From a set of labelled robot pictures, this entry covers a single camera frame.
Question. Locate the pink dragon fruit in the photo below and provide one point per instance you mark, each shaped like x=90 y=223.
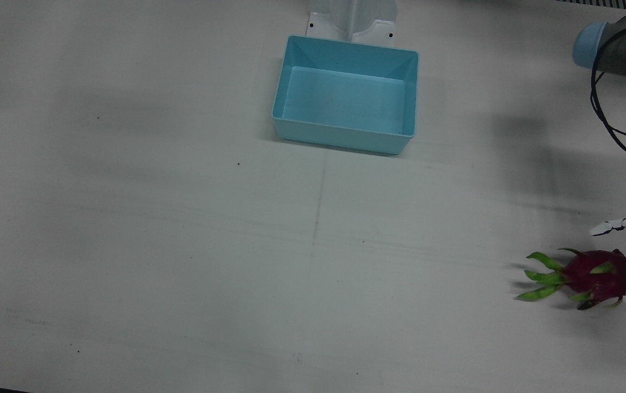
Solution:
x=596 y=275

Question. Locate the white pedestal column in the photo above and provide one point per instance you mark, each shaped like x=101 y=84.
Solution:
x=345 y=22

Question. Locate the light blue plastic bin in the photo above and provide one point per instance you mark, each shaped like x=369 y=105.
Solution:
x=345 y=101

